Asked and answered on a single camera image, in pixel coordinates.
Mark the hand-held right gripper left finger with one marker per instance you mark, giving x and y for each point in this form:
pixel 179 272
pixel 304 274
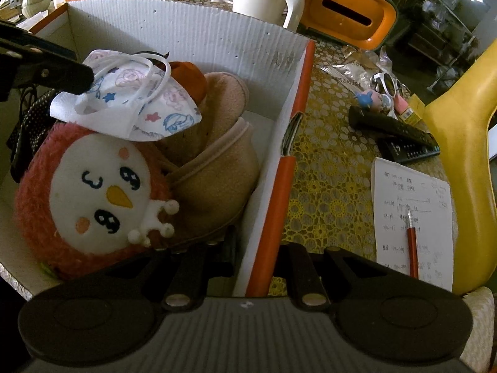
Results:
pixel 230 256

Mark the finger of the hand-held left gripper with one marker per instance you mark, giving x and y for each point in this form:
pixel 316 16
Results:
pixel 42 68

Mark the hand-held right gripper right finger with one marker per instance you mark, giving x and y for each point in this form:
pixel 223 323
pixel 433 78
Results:
pixel 289 260

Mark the beige fleece slipper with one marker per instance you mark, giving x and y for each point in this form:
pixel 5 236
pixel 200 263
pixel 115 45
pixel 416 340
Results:
pixel 225 97
pixel 217 171

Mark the white printed face mask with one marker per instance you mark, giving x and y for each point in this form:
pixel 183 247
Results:
pixel 163 108

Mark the white orange cardboard box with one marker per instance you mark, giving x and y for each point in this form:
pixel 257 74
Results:
pixel 194 31

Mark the black dotted cloth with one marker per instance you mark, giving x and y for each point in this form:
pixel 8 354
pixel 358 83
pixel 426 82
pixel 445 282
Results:
pixel 31 124

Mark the round white bowl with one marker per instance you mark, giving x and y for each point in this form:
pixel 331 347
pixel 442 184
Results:
pixel 35 2

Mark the yellow lace tablecloth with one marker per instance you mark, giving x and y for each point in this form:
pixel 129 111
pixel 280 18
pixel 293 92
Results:
pixel 330 182

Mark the white handwritten paper sheet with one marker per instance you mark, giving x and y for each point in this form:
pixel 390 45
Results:
pixel 392 221

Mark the red pen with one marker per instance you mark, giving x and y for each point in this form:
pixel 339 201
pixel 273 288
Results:
pixel 412 248

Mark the pink plush bird toy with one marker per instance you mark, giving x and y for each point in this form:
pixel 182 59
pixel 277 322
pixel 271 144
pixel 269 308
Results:
pixel 89 194

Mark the orange cloth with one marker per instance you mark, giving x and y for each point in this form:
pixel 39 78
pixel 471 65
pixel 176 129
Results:
pixel 190 79

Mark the short black remote control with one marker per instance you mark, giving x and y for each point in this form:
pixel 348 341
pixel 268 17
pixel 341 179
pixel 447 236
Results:
pixel 403 153

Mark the long black remote control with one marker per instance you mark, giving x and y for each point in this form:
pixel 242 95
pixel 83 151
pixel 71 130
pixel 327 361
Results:
pixel 380 122

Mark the small blue pink figurine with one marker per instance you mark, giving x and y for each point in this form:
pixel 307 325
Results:
pixel 367 99

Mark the small pink eraser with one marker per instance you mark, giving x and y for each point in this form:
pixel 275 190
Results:
pixel 400 103

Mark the small yellow box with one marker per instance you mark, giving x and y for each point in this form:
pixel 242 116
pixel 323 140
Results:
pixel 413 110

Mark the clear plastic wrapper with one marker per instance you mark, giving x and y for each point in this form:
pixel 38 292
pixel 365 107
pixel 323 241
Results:
pixel 349 72

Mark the white sunglasses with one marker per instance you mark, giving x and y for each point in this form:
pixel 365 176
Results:
pixel 388 85

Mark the white lace seat cushion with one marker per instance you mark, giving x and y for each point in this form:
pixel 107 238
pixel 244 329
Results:
pixel 479 326

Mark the yellow chair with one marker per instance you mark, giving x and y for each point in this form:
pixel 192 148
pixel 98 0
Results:
pixel 466 163

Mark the orange green tissue box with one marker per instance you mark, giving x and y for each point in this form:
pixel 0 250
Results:
pixel 341 35

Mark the dark glass cabinet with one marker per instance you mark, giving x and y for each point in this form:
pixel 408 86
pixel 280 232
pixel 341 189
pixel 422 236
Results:
pixel 438 39

